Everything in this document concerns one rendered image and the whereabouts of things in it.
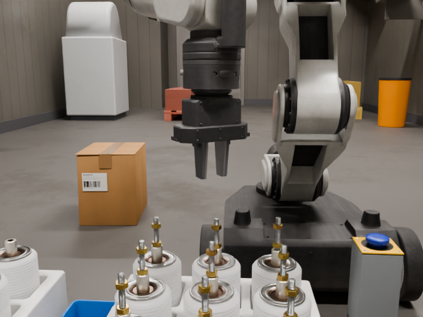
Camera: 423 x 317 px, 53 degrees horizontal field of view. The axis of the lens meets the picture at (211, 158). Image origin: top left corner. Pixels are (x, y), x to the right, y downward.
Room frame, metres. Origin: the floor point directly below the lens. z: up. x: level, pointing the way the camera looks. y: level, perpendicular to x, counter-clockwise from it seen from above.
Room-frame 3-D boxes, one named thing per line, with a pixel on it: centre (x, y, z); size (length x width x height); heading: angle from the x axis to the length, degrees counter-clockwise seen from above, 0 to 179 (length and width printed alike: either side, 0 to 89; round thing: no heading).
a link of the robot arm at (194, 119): (0.66, 0.00, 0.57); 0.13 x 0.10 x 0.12; 120
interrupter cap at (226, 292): (0.65, 0.00, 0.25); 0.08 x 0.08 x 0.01
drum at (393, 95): (5.02, -2.16, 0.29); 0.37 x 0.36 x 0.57; 178
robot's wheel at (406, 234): (1.08, -0.53, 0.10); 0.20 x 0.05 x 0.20; 178
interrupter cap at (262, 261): (0.76, -0.13, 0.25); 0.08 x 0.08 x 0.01
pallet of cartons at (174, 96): (6.11, 0.20, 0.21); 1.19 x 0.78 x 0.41; 176
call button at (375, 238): (0.70, -0.30, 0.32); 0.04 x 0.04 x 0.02
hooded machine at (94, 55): (6.01, 1.59, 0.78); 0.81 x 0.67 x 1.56; 178
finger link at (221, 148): (0.67, -0.02, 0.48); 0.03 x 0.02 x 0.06; 30
